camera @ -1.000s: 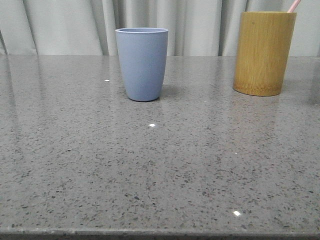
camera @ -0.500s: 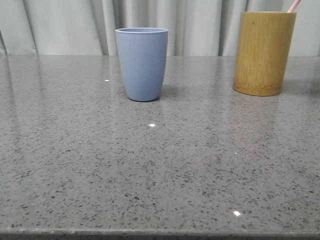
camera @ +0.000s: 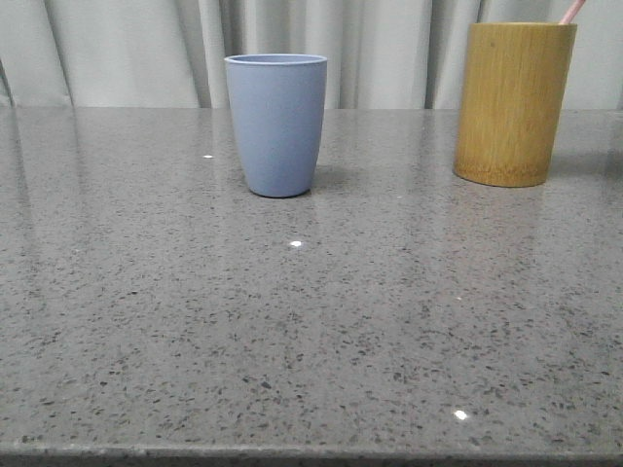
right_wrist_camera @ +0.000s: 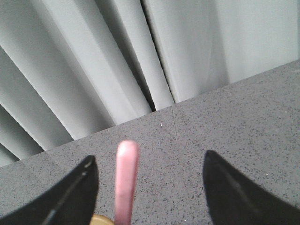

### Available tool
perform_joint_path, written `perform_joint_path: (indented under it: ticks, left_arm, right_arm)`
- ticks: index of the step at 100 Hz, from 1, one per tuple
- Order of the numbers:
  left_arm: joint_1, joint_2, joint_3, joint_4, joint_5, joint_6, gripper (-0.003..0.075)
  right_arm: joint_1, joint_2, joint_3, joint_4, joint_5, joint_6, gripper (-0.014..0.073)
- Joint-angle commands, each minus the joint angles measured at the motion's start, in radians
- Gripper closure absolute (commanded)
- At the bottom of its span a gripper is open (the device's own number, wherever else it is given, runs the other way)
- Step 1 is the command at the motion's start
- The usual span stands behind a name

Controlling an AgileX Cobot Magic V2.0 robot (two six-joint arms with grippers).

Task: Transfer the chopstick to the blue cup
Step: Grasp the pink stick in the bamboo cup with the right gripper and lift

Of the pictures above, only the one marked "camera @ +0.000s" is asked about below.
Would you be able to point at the grey pleated curtain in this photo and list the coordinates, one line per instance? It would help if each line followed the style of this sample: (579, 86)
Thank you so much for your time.
(381, 54)

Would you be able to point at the bamboo wooden cylinder holder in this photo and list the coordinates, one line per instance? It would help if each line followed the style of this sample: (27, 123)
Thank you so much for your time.
(514, 82)

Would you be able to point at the blue plastic cup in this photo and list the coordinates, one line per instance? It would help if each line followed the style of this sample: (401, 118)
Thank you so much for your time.
(277, 104)

